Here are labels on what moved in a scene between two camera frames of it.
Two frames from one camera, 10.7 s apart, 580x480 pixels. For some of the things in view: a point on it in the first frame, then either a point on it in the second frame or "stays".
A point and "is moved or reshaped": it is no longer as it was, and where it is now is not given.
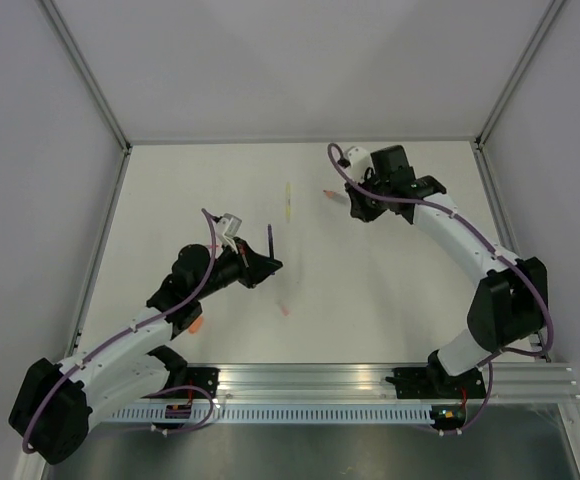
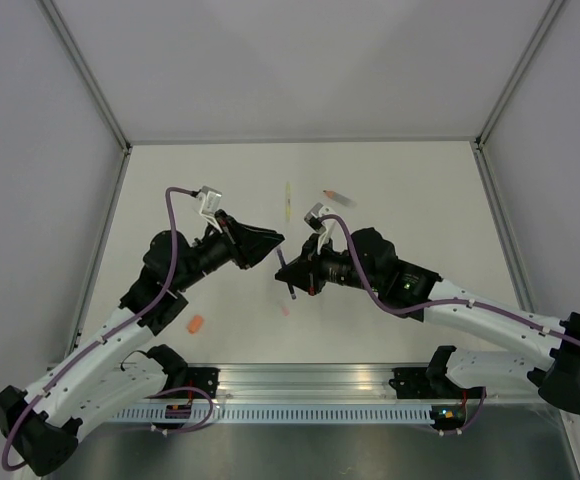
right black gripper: [359, 210] → [304, 271]
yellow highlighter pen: [288, 202] stays
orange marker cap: [196, 326] stays
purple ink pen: [271, 246] is moved or reshaped
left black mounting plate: [202, 377] stays
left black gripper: [253, 267] → [247, 245]
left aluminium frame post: [73, 52] stays
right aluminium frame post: [533, 46] stays
